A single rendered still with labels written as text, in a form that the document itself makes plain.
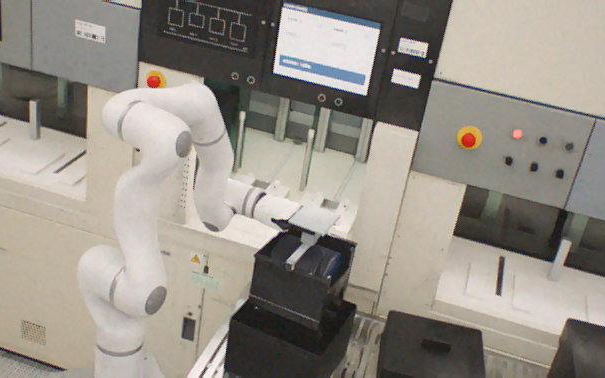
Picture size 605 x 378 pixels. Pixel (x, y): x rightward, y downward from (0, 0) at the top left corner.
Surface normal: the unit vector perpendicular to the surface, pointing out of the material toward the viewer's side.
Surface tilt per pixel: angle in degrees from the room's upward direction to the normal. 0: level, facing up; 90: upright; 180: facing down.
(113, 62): 90
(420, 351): 0
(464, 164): 90
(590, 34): 90
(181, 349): 90
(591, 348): 0
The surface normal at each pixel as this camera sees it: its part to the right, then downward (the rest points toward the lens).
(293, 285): -0.41, 0.37
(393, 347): 0.15, -0.87
